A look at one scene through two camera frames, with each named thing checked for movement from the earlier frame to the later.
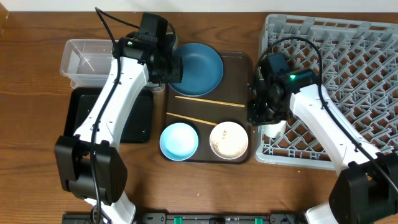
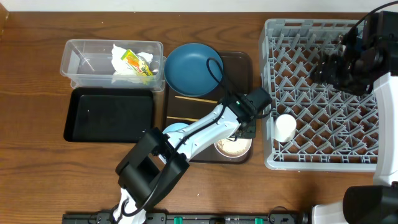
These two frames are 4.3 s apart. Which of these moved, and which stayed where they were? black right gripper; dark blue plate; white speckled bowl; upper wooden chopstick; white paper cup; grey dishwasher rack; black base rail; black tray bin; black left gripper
Moved: white paper cup; black right gripper; black left gripper
Stayed: black base rail; upper wooden chopstick; dark blue plate; black tray bin; grey dishwasher rack; white speckled bowl
